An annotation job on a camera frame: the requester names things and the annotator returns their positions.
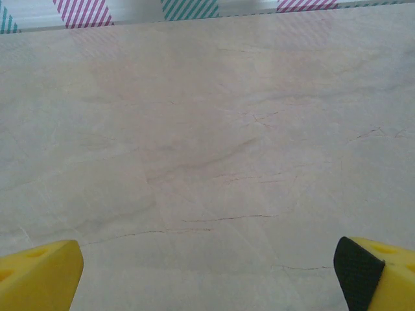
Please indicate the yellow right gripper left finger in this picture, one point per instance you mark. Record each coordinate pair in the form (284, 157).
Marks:
(39, 278)

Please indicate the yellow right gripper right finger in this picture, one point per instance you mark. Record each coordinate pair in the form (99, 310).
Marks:
(389, 282)

